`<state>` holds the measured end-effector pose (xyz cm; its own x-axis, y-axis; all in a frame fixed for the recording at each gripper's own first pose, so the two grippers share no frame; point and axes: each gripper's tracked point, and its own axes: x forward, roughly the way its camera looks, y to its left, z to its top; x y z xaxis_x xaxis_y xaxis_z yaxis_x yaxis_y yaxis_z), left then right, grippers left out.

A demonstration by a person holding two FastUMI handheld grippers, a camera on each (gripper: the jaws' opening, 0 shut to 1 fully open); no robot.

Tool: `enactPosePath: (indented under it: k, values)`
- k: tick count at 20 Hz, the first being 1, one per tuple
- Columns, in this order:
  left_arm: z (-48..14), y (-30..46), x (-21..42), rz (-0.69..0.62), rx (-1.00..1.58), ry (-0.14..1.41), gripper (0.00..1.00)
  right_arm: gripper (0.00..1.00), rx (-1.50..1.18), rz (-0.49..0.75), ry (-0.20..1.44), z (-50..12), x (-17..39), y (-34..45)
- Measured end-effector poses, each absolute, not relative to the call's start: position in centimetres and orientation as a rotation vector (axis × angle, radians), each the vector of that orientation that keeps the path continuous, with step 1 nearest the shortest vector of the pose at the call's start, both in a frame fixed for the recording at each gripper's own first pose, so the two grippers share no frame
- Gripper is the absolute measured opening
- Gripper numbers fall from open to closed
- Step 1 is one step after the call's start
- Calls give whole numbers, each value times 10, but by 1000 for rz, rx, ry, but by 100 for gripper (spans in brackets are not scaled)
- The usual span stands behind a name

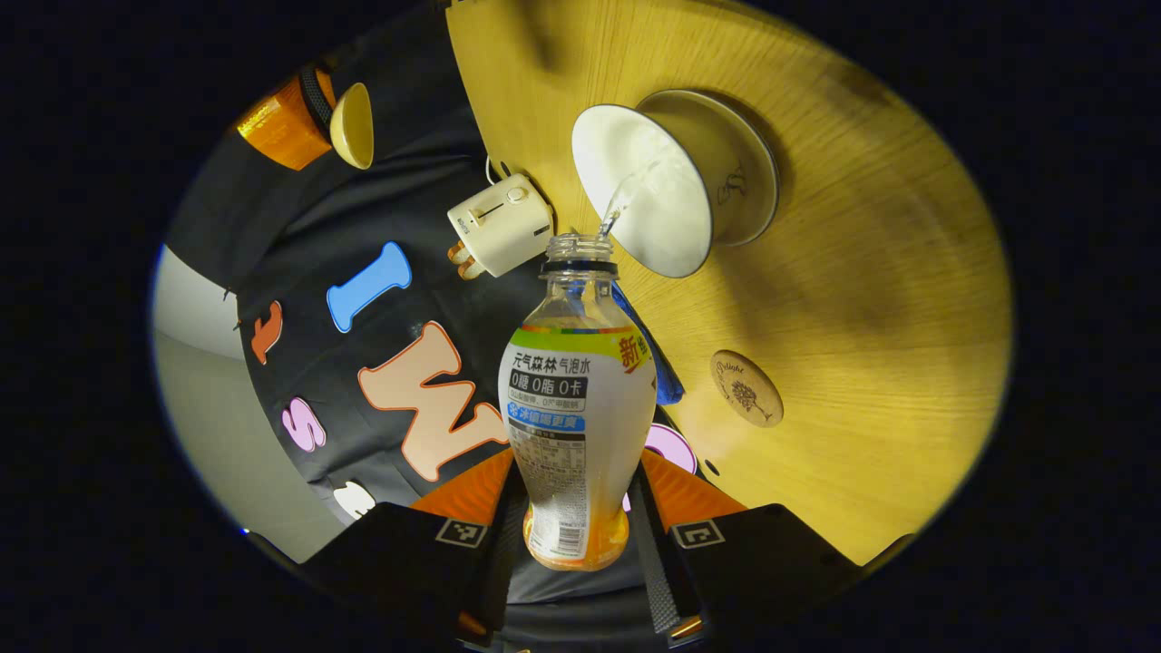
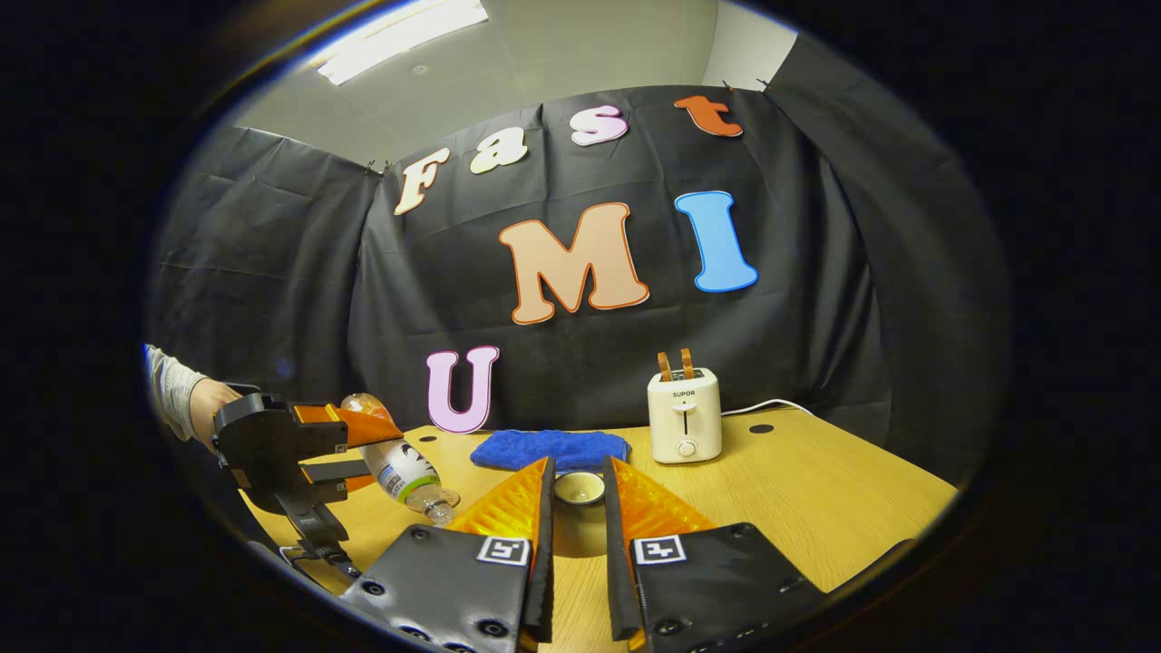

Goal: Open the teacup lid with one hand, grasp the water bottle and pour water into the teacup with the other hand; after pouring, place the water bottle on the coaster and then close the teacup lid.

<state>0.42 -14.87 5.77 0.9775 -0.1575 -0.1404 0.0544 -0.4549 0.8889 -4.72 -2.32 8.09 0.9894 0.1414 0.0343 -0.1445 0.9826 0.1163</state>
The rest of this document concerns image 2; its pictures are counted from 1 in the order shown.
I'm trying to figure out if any black backdrop cloth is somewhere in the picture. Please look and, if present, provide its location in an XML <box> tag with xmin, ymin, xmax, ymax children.
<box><xmin>145</xmin><ymin>32</ymin><xmax>1008</xmax><ymax>491</ymax></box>

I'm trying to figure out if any white toaster cable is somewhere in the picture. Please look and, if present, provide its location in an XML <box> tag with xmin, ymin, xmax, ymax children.
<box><xmin>721</xmin><ymin>398</ymin><xmax>817</xmax><ymax>418</ymax></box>

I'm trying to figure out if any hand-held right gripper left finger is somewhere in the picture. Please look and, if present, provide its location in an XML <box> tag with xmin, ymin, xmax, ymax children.
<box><xmin>340</xmin><ymin>456</ymin><xmax>557</xmax><ymax>653</ymax></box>

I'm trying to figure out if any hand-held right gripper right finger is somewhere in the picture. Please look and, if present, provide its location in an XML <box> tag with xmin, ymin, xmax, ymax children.
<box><xmin>602</xmin><ymin>455</ymin><xmax>828</xmax><ymax>653</ymax></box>

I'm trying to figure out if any cream teacup lid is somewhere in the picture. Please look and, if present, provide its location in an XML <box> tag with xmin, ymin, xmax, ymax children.
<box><xmin>549</xmin><ymin>470</ymin><xmax>610</xmax><ymax>559</ymax></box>

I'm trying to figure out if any white toaster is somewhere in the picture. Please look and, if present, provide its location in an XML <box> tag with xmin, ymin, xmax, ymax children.
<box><xmin>648</xmin><ymin>367</ymin><xmax>725</xmax><ymax>464</ymax></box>

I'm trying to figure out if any clear plastic water bottle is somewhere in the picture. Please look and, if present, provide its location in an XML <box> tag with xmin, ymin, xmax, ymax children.
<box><xmin>340</xmin><ymin>393</ymin><xmax>462</xmax><ymax>527</ymax></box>

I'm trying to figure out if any blue towel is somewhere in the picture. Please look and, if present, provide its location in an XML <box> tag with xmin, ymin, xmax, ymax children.
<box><xmin>470</xmin><ymin>430</ymin><xmax>630</xmax><ymax>473</ymax></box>

